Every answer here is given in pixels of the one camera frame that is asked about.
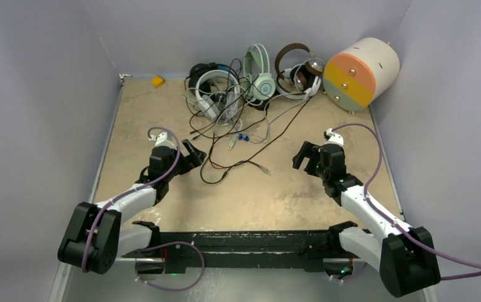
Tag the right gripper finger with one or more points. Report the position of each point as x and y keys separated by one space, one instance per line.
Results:
x=299 y=159
x=309 y=150

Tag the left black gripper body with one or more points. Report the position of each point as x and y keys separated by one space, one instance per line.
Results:
x=181 y=167

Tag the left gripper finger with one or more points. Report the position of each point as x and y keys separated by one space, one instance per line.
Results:
x=190 y=148
x=195 y=160

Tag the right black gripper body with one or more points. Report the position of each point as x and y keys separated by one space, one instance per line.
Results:
x=322 y=171

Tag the white grey headphones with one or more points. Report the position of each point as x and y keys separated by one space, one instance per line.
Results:
x=218 y=104

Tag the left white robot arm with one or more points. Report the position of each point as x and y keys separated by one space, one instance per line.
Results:
x=95 y=238

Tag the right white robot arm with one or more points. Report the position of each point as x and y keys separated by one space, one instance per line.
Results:
x=388 y=244

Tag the white black headphones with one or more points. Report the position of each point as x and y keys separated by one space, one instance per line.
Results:
x=304 y=77

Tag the brown headphones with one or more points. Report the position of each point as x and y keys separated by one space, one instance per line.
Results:
x=293 y=54

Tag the mint green headphones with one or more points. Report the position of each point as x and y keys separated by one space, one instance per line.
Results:
x=256 y=70

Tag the black blue headphones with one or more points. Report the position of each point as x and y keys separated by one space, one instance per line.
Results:
x=199 y=69

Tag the small yellow block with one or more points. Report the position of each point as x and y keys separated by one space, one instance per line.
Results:
x=157 y=81

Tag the round pastel drawer cabinet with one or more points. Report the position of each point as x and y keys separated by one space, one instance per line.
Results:
x=356 y=76

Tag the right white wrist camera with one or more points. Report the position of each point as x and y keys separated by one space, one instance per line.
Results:
x=333 y=138

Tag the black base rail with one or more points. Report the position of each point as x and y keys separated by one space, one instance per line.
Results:
x=308 y=250

